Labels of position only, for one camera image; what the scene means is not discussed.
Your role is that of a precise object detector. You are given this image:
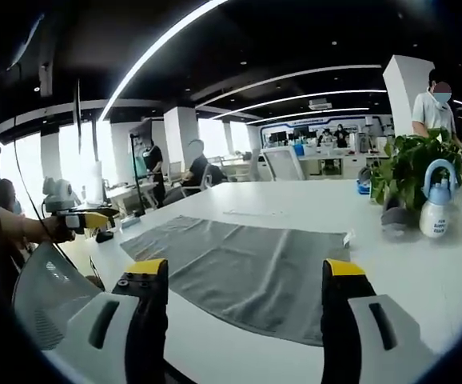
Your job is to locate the white table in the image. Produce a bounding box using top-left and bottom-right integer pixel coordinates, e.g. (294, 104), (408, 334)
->
(57, 178), (462, 384)

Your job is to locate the grey mesh office chair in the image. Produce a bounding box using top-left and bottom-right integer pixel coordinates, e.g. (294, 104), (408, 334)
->
(11, 241), (105, 351)

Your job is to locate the black cable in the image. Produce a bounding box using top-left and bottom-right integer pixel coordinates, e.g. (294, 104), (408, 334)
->
(13, 115), (105, 293)

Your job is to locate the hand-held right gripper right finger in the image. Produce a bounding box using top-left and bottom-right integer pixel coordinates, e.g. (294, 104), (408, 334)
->
(320, 258), (442, 384)

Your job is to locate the white mesh office chair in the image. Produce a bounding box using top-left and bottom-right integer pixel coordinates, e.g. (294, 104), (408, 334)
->
(261, 146), (306, 182)

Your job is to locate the green potted plant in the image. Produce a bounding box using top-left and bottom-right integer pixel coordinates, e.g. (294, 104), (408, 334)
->
(368, 126), (462, 213)

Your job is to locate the person's left hand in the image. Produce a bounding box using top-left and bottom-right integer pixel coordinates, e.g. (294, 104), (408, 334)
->
(46, 218), (76, 243)

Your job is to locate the grey towel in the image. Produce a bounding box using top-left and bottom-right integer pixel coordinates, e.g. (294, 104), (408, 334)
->
(119, 215), (352, 347)

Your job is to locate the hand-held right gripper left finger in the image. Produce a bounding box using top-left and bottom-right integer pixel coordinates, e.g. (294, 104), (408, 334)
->
(42, 258), (169, 384)

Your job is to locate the blue and white spray bottle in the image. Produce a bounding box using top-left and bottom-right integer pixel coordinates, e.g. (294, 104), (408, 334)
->
(418, 158), (459, 239)

